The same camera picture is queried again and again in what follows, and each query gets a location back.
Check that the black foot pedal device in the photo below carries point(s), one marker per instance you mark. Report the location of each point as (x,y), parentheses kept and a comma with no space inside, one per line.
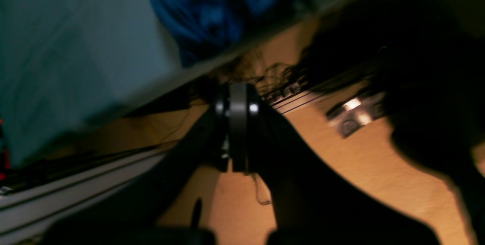
(351,115)

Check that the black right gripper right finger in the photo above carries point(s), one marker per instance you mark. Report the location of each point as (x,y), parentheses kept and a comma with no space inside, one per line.
(314,205)

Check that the blue t-shirt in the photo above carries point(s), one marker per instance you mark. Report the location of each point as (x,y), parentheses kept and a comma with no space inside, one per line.
(205,28)

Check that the teal table cloth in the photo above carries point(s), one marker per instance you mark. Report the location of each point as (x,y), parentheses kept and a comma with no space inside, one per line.
(69,67)

